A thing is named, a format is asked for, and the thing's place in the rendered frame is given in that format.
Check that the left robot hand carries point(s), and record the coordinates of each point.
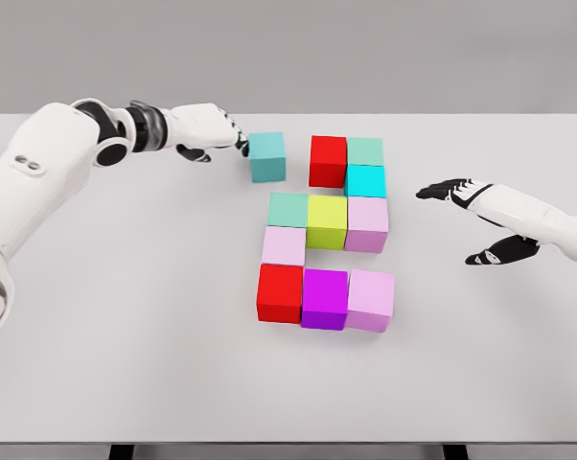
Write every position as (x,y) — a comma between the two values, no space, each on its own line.
(200,124)

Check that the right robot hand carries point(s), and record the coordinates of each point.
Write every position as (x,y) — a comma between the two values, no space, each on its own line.
(466,196)

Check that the teal blue cube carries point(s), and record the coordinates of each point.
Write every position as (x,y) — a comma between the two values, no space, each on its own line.
(267,155)

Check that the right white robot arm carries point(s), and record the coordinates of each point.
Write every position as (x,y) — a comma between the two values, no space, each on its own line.
(564,227)

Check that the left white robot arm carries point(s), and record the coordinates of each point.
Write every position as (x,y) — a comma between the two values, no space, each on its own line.
(44,163)

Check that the bright cyan cube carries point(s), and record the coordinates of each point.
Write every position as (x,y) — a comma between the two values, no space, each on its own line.
(365,181)

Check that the light pink cube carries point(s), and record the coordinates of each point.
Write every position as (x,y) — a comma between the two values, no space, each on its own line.
(367,223)
(283,245)
(371,299)

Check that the mint green cube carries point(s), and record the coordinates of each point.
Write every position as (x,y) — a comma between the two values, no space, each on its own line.
(287,209)
(365,151)

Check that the red cube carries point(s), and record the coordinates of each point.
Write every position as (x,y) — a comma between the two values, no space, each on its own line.
(327,160)
(279,293)

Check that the yellow-green cube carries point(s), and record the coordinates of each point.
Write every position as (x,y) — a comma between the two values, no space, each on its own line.
(326,221)

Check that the magenta purple cube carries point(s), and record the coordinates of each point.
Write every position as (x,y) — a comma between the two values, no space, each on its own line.
(325,299)

